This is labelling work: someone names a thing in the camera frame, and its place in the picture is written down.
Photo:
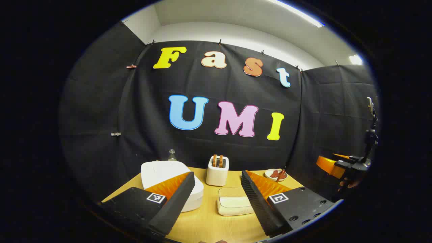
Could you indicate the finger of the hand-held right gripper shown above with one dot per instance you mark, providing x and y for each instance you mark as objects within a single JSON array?
[
  {"x": 341, "y": 156},
  {"x": 329, "y": 166}
]

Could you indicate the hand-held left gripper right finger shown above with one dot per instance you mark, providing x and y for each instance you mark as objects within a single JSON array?
[{"x": 256, "y": 202}]

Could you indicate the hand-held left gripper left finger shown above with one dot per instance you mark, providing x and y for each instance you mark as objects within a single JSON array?
[{"x": 175, "y": 199}]

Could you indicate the white rice cooker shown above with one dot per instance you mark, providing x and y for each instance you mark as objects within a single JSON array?
[{"x": 162, "y": 172}]

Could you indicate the brown wooden spoon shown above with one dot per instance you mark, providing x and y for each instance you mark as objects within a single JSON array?
[{"x": 280, "y": 174}]

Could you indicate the white round plate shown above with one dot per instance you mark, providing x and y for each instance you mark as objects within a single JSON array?
[{"x": 270, "y": 176}]

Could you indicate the red meat slice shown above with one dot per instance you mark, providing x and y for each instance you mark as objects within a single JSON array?
[{"x": 274, "y": 174}]

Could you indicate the clear plastic bottle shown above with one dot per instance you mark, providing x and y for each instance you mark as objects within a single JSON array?
[{"x": 172, "y": 156}]

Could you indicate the white toaster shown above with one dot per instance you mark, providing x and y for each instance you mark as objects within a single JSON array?
[{"x": 217, "y": 176}]

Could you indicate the toasted bread slice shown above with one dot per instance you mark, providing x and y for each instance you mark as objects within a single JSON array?
[
  {"x": 214, "y": 160},
  {"x": 221, "y": 161}
]

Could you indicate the black backdrop cloth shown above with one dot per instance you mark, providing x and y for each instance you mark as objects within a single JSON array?
[{"x": 135, "y": 111}]

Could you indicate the red clothes peg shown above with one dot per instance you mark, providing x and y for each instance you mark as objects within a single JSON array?
[{"x": 131, "y": 66}]

